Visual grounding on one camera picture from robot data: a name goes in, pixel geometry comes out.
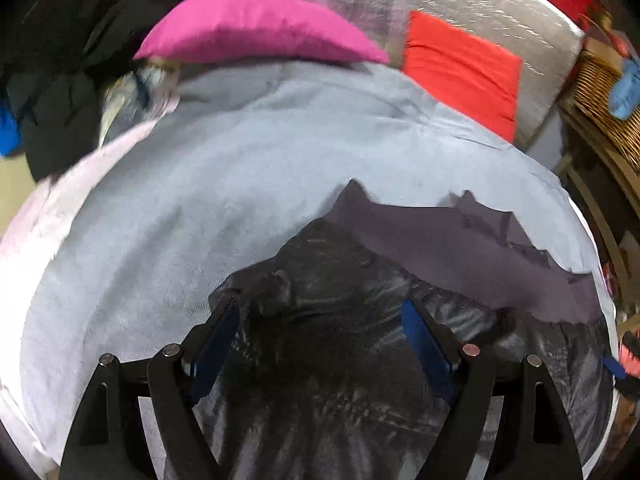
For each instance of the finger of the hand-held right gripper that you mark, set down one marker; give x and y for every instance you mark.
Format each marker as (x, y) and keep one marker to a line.
(614, 366)

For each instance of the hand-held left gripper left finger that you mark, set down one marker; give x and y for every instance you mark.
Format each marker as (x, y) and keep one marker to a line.
(215, 350)

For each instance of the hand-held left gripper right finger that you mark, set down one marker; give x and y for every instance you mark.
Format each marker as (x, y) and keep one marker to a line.
(427, 355)

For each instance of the dark quilted zip jacket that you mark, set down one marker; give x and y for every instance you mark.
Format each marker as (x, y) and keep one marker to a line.
(350, 335)

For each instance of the pile of dark clothes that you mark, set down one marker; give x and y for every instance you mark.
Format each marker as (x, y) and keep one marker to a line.
(60, 110)

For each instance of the grey blanket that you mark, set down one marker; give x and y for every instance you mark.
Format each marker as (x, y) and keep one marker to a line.
(225, 185)

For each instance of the cream sofa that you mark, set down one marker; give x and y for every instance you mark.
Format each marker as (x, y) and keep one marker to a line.
(12, 190)

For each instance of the patterned plastic bag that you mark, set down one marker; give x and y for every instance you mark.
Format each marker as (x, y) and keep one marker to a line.
(130, 95)

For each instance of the light blue cloth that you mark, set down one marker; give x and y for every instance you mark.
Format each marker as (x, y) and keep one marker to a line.
(625, 95)

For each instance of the wicker basket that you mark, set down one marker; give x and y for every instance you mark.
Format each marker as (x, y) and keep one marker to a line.
(595, 95)

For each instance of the red pillow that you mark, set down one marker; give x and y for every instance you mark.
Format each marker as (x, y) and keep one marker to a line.
(460, 70)

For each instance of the blue garment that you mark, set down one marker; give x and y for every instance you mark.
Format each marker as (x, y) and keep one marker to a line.
(7, 132)

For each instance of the pink pillow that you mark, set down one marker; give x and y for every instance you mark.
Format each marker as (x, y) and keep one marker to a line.
(250, 25)

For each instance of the silver foil insulation mat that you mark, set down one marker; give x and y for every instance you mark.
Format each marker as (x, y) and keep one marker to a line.
(500, 10)

